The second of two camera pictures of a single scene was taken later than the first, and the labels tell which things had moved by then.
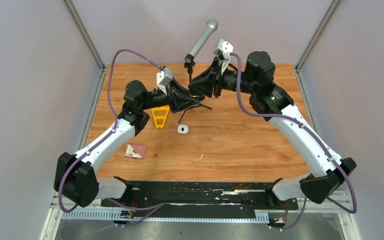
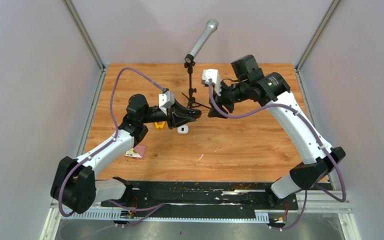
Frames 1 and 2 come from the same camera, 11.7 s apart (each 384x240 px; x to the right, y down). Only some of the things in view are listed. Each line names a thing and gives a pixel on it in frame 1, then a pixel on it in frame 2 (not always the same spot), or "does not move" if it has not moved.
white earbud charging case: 182,129 does not move
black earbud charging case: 198,96 to 195,113
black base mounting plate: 199,199 does not move
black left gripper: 175,97 to 171,121
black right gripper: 210,81 to 220,100
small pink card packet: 135,151 does not move
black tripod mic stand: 189,63 does not move
